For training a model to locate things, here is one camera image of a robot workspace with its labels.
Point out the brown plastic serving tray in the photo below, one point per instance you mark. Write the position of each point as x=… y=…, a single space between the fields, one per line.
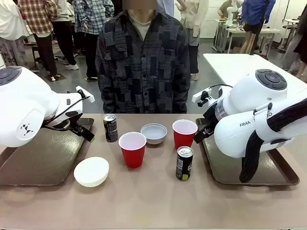
x=227 y=170
x=48 y=163

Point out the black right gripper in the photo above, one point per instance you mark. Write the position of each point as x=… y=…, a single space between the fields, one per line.
x=209 y=117

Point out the figure in red plaid shirt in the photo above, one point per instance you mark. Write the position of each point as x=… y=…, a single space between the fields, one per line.
x=40 y=24

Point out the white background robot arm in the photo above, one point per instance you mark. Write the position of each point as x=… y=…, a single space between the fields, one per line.
x=231 y=8

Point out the black drink can yellow base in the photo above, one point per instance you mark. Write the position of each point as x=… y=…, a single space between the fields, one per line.
x=184 y=165

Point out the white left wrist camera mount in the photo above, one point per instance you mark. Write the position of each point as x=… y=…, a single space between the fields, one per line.
x=85 y=94

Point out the white side table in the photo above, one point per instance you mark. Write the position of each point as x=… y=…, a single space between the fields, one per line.
x=235 y=67

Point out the red plastic cup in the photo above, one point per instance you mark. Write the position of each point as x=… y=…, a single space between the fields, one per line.
x=183 y=136
x=132 y=151

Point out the person in dark patchwork shirt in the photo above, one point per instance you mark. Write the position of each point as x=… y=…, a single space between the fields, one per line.
x=141 y=72

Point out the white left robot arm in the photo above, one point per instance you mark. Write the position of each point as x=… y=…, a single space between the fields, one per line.
x=24 y=100

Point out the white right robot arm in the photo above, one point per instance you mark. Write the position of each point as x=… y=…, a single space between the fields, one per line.
x=244 y=95

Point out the grey bowl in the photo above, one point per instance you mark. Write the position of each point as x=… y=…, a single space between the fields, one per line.
x=153 y=133

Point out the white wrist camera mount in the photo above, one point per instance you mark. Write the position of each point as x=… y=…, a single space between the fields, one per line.
x=202 y=94
x=85 y=94

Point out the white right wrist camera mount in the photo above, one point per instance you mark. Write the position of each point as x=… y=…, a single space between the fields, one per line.
x=202 y=94

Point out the figure in cream coat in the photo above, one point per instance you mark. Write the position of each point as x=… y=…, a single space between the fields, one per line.
x=195 y=24

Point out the black mannequin base plate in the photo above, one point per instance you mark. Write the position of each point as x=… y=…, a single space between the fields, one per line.
x=57 y=77

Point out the grey background workbench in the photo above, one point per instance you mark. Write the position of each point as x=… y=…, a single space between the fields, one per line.
x=242 y=31

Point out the figure in blue plaid shirt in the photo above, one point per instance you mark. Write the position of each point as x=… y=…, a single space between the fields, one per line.
x=92 y=19

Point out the figure in white garment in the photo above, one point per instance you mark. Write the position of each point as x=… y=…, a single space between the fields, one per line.
x=10 y=28

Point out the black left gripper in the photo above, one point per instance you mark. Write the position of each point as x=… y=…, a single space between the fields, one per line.
x=73 y=125

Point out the figure in dark clothes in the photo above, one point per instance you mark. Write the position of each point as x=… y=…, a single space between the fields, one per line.
x=298 y=48

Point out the white bowl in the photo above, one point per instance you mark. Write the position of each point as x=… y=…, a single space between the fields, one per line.
x=91 y=171

